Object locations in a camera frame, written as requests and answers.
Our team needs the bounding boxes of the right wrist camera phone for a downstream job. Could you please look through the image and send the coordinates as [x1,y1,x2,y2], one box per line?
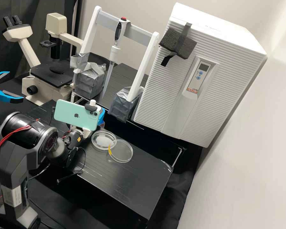
[53,99,103,139]

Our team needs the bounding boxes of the white pipette stand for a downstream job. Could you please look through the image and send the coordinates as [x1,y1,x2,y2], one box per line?
[71,5,160,103]

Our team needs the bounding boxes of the white incubator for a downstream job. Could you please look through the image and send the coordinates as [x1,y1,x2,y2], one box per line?
[169,2,268,58]

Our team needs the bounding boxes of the petri dish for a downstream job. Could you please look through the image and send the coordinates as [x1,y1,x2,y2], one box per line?
[91,129,118,151]

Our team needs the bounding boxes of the cream microscope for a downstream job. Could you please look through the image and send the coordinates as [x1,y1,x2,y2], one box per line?
[2,13,85,107]

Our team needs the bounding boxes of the pipette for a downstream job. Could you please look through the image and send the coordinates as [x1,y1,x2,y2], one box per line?
[102,17,131,99]

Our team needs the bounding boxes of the petri dish lid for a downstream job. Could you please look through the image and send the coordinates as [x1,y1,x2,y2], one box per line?
[108,139,134,163]

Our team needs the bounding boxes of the grey taped block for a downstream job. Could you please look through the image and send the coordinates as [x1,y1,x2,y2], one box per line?
[72,53,107,100]
[108,86,144,123]

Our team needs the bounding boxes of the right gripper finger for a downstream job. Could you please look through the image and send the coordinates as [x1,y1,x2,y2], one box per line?
[99,107,106,127]

